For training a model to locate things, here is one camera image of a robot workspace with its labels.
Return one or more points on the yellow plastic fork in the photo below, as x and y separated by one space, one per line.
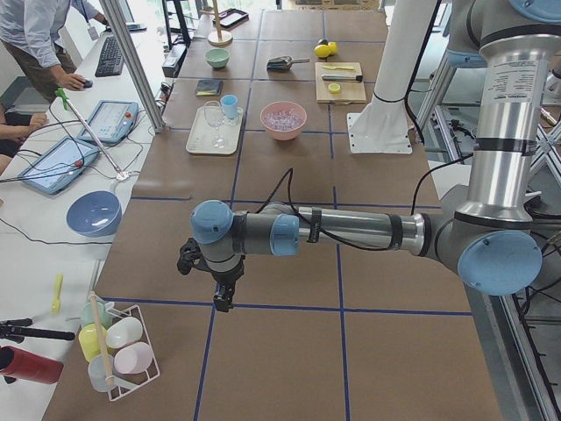
55 307

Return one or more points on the grey folded cloth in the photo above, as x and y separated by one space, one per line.
208 87

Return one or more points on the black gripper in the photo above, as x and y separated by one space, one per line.
226 278

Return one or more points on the teach pendant tablet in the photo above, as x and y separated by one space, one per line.
112 121
59 166

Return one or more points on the wooden rack handle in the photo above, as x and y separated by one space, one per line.
101 338

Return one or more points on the yellow plastic knife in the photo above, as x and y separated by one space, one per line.
346 68

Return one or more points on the white cup in rack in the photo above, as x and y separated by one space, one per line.
124 332

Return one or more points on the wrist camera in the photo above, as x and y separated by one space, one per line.
190 256

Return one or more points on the wooden stand with round base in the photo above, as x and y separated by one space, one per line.
219 37

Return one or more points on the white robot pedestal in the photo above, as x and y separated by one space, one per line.
382 126

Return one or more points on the wooden cutting board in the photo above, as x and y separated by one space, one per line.
351 92

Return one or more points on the yellow lemon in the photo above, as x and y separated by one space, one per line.
333 47
322 51

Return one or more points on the yellow cup in rack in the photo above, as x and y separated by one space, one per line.
88 342

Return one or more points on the clear wine glass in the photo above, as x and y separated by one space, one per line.
214 117

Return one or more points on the grey cup in rack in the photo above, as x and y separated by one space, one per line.
97 376

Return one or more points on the lemon slice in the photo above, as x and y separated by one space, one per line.
334 88

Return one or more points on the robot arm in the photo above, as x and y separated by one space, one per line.
483 232

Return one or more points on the red cylinder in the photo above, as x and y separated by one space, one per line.
17 363

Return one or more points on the black tripod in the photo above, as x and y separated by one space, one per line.
17 330

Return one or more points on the aluminium frame post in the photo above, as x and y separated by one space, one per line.
115 16

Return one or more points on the light blue cup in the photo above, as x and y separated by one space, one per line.
229 105

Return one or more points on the green bowl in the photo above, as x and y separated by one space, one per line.
217 57

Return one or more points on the black keyboard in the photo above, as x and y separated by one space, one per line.
111 60

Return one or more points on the metal ice scoop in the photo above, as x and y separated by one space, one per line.
284 63

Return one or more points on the pink metal rod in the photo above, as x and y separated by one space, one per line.
122 175

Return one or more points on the far teach pendant tablet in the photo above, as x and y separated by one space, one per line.
112 121

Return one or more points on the cream serving tray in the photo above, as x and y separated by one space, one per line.
204 139

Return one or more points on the metal rod tool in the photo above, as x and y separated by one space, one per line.
342 78

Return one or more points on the pink bowl of ice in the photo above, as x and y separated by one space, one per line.
283 120

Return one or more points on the pink cup in rack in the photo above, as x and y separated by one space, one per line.
134 358

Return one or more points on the near teach pendant tablet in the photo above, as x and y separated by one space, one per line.
59 166

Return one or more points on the blue bowl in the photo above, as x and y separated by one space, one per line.
96 214

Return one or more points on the white wire cup rack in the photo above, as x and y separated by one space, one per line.
125 384

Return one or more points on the person in white shirt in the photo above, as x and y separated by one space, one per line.
30 32

